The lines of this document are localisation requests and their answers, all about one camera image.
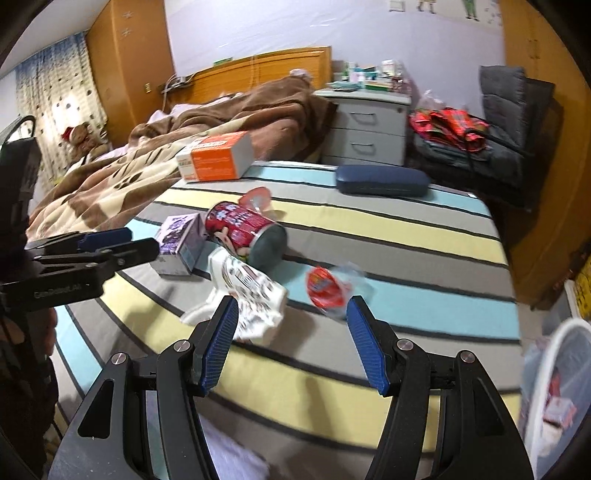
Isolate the power strip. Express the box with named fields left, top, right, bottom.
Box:
left=161, top=73, right=192, bottom=95

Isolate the cartoon couple wall sticker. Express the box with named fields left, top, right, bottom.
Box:
left=387, top=0, right=503, bottom=26

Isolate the grey bedside cabinet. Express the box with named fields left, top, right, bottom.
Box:
left=313, top=88, right=413, bottom=165

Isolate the white printed plastic wrapper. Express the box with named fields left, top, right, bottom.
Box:
left=181, top=248, right=290, bottom=343

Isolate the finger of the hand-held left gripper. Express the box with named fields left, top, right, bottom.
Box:
left=28, top=227, right=133, bottom=259
left=34, top=237, right=160, bottom=278

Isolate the grey chair cushion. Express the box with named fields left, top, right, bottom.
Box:
left=413, top=65, right=529, bottom=185

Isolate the spotted curtain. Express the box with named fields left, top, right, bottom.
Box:
left=14, top=32, right=112, bottom=158

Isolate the pink bed sheet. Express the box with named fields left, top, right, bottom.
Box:
left=148, top=102, right=195, bottom=123

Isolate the clear pink plastic lid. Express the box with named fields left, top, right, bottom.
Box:
left=238, top=186, right=278, bottom=215

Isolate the red plaid bag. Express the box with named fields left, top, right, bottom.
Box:
left=409, top=106, right=490, bottom=151

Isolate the small purple and white carton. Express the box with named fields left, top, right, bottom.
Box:
left=154, top=213, right=207, bottom=277

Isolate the red clear plastic wrapper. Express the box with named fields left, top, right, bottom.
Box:
left=306, top=262, right=366, bottom=320

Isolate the wooden wardrobe with star stickers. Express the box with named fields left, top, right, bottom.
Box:
left=87, top=0, right=177, bottom=148

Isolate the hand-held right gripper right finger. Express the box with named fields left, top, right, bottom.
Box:
left=346, top=296, right=534, bottom=480

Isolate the yellow patterned box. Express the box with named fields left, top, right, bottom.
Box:
left=573, top=277, right=591, bottom=319

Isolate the black mesh chair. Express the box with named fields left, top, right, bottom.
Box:
left=411, top=76, right=557, bottom=208

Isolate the dark blue glasses case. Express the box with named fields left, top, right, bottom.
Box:
left=335, top=165, right=430, bottom=199

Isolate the brown blanket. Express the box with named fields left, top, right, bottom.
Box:
left=129, top=76, right=338, bottom=162

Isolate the white plastic bag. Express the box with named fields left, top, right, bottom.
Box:
left=418, top=89, right=446, bottom=112

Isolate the tall wooden wardrobe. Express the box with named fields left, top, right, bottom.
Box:
left=501, top=0, right=591, bottom=310

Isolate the red printed can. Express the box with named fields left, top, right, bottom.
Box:
left=204, top=200, right=288, bottom=271

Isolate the orange and white carton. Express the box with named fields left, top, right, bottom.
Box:
left=175, top=131, right=254, bottom=184

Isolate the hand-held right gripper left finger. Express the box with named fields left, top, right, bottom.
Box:
left=48, top=295, right=240, bottom=480

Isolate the wooden headboard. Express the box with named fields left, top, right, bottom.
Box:
left=164, top=45, right=333, bottom=109

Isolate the group of small medicine boxes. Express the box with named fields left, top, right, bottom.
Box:
left=328, top=59, right=407, bottom=93

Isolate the striped tablecloth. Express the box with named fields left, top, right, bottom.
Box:
left=44, top=161, right=522, bottom=480

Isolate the beige patterned blanket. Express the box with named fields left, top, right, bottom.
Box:
left=28, top=136, right=195, bottom=243

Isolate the brown teddy bear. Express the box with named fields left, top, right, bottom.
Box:
left=62, top=122, right=110, bottom=158

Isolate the white round bin with liner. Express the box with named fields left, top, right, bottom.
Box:
left=521, top=318, right=591, bottom=480

